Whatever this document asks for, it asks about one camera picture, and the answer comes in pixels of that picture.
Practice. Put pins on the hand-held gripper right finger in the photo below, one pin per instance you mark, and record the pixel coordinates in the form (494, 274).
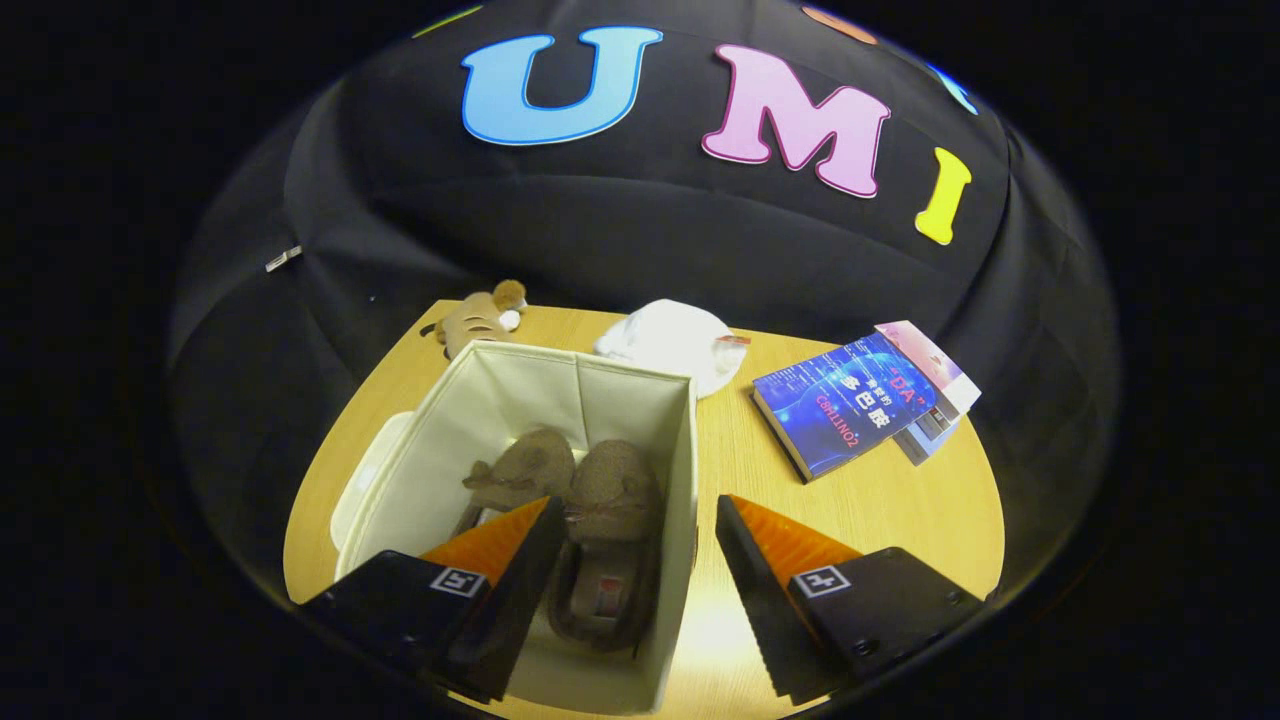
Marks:
(760, 610)

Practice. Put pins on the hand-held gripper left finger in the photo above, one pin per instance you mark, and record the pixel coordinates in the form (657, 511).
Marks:
(510, 610)

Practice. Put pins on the brown fuzzy shoe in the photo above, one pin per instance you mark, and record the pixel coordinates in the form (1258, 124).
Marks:
(525, 470)
(610, 500)

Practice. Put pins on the fabric storage box with lid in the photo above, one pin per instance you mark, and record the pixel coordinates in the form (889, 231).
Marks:
(480, 400)

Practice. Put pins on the blue book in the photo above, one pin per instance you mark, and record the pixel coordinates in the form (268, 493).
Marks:
(845, 405)

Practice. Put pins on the grey book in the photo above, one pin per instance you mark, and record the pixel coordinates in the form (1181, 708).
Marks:
(925, 435)

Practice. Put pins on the brown plush toy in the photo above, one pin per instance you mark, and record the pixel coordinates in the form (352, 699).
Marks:
(478, 318)

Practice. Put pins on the pink book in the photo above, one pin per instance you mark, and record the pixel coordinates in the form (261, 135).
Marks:
(935, 365)

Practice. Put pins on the white clip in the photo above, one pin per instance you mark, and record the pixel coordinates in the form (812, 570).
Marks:
(283, 259)

